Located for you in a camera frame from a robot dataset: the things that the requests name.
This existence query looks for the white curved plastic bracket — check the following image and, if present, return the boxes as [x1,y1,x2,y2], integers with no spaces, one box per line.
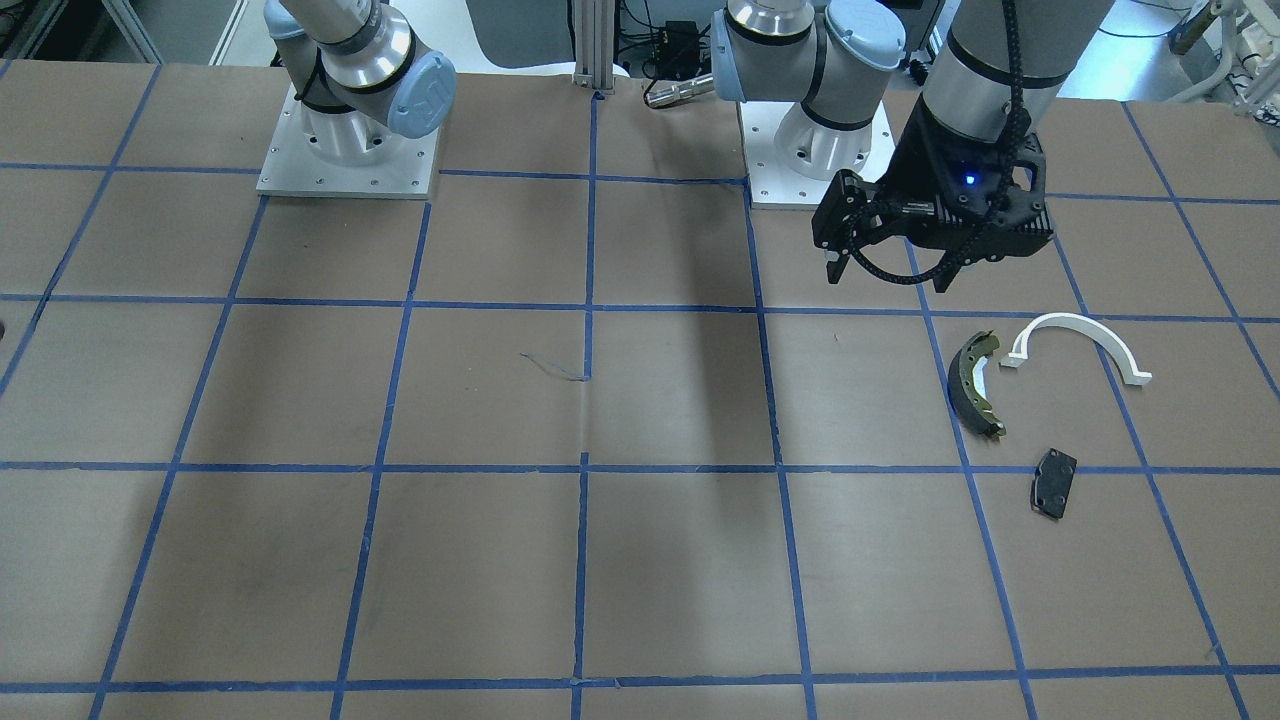
[998,313,1155,386]

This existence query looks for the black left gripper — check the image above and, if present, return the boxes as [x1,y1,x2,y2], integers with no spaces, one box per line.
[812,100,1053,293]

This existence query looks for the aluminium frame post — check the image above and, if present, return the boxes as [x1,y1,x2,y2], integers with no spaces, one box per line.
[568,0,616,95]

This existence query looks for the black brake pad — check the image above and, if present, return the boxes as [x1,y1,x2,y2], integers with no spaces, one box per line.
[1030,448,1076,521]

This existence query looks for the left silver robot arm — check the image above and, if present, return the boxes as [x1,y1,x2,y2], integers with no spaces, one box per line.
[710,1,1111,292]

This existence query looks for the green curved brake shoe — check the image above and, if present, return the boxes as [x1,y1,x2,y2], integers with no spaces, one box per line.
[947,331,1007,439]

